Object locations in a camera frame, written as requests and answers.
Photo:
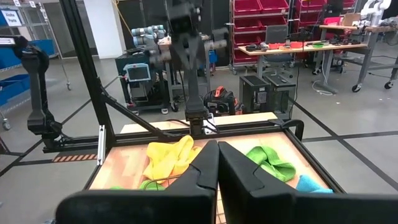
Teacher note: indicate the blue microfiber towel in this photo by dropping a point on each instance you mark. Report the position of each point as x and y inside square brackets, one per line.
[311, 186]

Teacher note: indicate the grey office chair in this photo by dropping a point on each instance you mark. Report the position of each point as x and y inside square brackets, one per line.
[276, 34]

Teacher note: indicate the grey blue collaborative robot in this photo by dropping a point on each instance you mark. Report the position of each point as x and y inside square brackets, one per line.
[146, 34]

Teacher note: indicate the black table clamp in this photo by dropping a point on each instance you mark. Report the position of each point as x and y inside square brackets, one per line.
[292, 124]

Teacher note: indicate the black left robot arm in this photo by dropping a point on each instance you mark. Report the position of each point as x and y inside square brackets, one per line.
[194, 90]

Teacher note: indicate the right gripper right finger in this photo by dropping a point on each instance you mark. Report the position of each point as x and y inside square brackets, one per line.
[264, 208]

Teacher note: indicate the robot teach pendant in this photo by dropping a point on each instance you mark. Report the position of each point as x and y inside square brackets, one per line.
[137, 73]

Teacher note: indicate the orange black shop vacuum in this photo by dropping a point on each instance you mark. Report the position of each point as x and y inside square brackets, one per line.
[222, 102]

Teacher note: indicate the black aluminium extrusion frame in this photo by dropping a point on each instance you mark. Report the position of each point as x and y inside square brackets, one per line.
[84, 62]

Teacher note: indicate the cardboard box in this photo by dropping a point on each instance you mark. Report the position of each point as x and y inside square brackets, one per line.
[350, 19]

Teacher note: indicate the hazard striped floor strip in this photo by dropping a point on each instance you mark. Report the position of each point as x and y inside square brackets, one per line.
[74, 157]

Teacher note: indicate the rack of red bins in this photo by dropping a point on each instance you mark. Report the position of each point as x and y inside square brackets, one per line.
[248, 7]
[308, 17]

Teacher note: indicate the silver metal bracket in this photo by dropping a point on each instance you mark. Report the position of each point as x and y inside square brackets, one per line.
[101, 144]

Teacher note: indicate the orange microfiber towel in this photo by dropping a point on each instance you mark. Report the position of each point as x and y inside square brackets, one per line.
[168, 158]

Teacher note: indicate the white robot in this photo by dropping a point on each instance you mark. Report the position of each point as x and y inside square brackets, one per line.
[373, 9]

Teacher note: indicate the green microfiber towel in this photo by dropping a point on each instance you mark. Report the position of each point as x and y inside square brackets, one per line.
[152, 186]
[273, 165]

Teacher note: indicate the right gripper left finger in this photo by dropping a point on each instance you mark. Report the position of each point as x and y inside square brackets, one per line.
[186, 205]

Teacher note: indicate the dark wheeled cart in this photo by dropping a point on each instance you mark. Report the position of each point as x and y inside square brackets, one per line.
[124, 62]

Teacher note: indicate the red storage bin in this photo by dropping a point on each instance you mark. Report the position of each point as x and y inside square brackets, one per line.
[247, 24]
[332, 20]
[247, 7]
[246, 39]
[273, 5]
[273, 21]

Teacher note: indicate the wooden top workbench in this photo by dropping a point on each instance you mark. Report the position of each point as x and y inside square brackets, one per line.
[342, 27]
[329, 47]

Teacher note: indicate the white printed sign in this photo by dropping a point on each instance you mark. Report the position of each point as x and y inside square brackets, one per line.
[12, 17]

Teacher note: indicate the green tray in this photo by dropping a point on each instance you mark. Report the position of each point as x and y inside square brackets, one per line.
[317, 45]

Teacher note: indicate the black computer tower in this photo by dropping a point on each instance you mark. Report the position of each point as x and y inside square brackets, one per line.
[253, 93]
[281, 96]

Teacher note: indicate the blue storage bin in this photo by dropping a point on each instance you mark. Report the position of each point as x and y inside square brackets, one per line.
[14, 87]
[46, 46]

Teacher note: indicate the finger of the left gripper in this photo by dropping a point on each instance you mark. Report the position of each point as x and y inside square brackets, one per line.
[195, 51]
[181, 53]

